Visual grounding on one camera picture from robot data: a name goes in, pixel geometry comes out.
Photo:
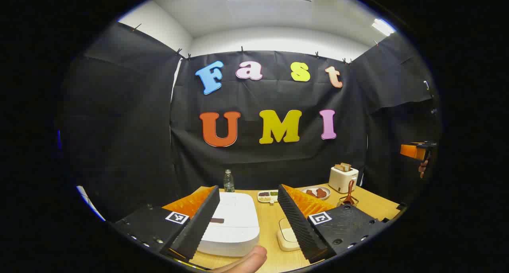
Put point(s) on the white round plate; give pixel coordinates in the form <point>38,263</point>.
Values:
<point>316,197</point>

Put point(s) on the white divided bean dish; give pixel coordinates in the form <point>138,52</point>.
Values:
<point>267,196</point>

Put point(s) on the brown wooden spoon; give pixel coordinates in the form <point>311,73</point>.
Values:
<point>350,189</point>

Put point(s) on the white toaster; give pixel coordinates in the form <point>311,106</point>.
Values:
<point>342,179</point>

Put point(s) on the brown meat piece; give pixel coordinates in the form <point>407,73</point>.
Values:
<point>310,193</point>
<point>321,193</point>

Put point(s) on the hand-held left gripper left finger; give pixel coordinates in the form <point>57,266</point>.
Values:
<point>199,221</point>

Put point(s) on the cream rice container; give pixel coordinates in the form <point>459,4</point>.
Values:
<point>287,237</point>

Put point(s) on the clear plastic water bottle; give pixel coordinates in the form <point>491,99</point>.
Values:
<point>228,182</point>

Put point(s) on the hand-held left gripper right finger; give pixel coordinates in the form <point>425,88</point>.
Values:
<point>296,225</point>

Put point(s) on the black backdrop cloth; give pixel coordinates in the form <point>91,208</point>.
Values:
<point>278,161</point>

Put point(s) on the white rice cooker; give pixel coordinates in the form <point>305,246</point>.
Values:
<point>238,221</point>

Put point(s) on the small ceiling light panel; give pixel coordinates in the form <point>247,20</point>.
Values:
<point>383,26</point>

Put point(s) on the toasted bread slice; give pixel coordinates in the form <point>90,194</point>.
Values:
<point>340,167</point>
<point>347,166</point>

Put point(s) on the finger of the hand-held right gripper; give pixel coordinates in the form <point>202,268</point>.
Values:
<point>409,151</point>

